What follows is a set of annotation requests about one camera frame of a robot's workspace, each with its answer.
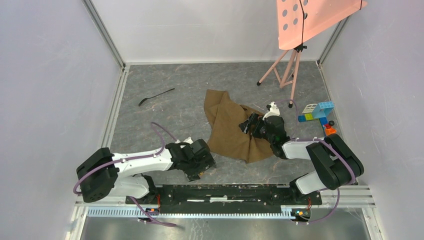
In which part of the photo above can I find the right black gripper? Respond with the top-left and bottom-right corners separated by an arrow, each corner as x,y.
238,112 -> 274,144

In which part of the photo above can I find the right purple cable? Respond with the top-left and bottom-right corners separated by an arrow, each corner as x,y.
274,98 -> 357,225

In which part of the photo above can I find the black fork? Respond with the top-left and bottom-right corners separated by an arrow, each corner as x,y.
137,88 -> 175,107

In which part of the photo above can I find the pink music stand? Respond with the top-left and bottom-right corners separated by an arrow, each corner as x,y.
256,0 -> 368,99

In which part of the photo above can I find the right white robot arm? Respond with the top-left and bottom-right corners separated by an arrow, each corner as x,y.
239,113 -> 365,204

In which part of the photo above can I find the brown cloth napkin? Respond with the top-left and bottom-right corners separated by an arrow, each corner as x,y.
203,89 -> 274,164

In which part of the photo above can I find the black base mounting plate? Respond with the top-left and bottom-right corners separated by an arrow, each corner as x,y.
137,184 -> 323,214

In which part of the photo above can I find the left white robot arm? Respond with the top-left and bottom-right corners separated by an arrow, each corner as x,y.
74,137 -> 216,204

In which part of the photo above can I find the colourful toy block structure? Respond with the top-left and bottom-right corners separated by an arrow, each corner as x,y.
297,101 -> 337,136

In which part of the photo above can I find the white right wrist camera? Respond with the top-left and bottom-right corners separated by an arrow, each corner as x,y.
262,101 -> 280,120

